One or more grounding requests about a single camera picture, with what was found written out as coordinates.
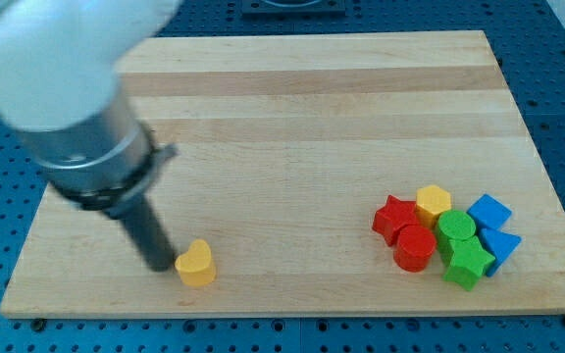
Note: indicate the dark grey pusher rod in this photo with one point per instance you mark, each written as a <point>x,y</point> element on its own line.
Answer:
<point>139,220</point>

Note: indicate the yellow heart block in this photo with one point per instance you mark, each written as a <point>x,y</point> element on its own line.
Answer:
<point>196,267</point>

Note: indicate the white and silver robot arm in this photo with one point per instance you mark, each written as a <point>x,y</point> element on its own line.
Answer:
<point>62,96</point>

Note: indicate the red star block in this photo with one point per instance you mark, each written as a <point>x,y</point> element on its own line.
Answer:
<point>393,217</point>

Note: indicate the green star block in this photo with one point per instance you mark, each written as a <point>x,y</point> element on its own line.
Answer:
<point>466,261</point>

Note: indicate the light wooden board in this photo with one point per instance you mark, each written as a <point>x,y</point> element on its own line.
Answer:
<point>288,145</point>

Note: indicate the red cylinder block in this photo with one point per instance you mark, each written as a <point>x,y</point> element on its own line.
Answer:
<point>414,249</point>

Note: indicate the yellow hexagon block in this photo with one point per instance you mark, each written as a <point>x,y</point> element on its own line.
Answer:
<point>431,202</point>

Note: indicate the green cylinder block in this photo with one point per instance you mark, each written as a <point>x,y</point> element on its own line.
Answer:
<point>453,225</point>

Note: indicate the blue cube block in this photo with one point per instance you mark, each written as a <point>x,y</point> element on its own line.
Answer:
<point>487,212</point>

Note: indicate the blue triangle block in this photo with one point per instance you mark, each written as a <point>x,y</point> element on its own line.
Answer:
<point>500,245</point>

